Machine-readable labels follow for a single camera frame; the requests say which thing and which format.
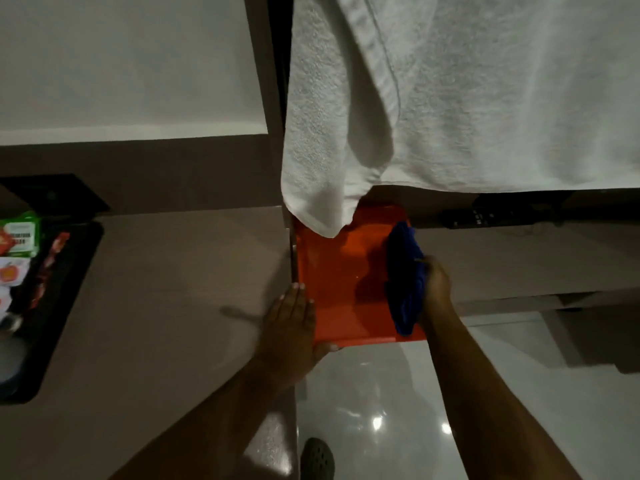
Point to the person's right hand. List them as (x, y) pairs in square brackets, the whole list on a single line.
[(436, 289)]

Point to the person's left hand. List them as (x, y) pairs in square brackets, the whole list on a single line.
[(287, 334)]

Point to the person's right fingers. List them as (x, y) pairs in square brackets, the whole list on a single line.
[(421, 261)]

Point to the person's left thumb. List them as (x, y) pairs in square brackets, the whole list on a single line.
[(326, 350)]

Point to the blue cleaning cloth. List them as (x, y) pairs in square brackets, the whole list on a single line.
[(405, 279)]

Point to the orange plastic tray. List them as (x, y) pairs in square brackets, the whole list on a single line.
[(345, 294)]

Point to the person's left forearm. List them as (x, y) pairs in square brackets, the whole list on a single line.
[(200, 429)]

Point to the person's right forearm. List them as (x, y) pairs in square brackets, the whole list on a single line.
[(485, 394)]

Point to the black remote control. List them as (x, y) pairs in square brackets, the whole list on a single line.
[(480, 215)]

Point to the dark green shoe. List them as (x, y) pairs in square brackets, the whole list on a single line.
[(317, 458)]

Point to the white hanging towel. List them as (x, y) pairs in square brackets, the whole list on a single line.
[(450, 94)]

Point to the black serving tray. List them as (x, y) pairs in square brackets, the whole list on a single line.
[(45, 314)]

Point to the red sachet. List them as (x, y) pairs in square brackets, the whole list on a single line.
[(47, 269)]

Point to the white packet with red print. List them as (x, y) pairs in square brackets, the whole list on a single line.
[(11, 270)]

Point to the green snack packet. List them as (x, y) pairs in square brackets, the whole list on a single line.
[(21, 235)]

